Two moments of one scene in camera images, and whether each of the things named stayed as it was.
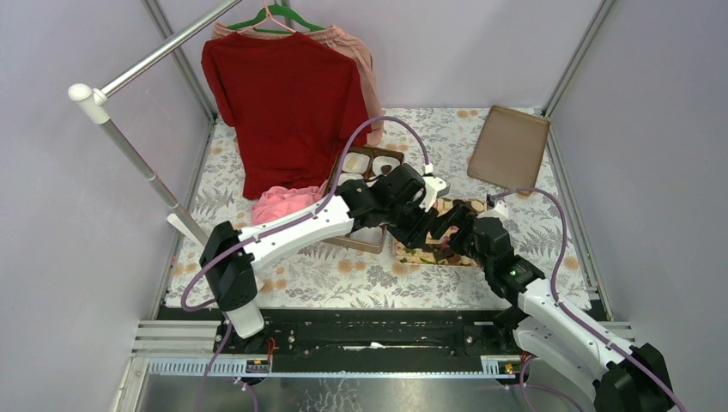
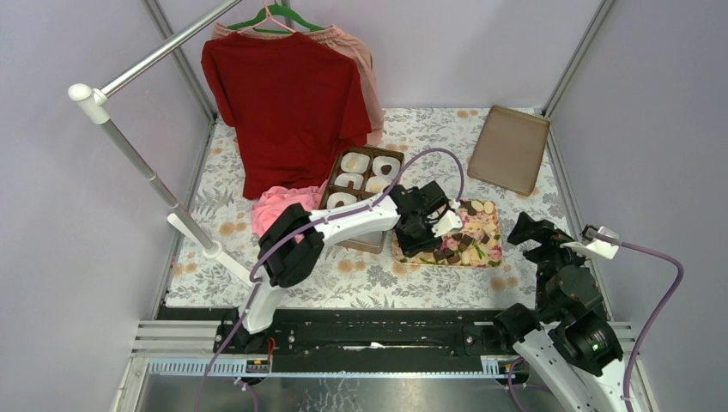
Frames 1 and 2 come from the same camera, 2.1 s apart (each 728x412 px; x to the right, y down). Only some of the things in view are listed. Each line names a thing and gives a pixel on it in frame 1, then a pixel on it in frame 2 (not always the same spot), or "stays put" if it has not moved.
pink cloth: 275,202 stays put
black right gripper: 458,215 to 542,231
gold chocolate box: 363,162 stays put
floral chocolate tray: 436,251 stays put
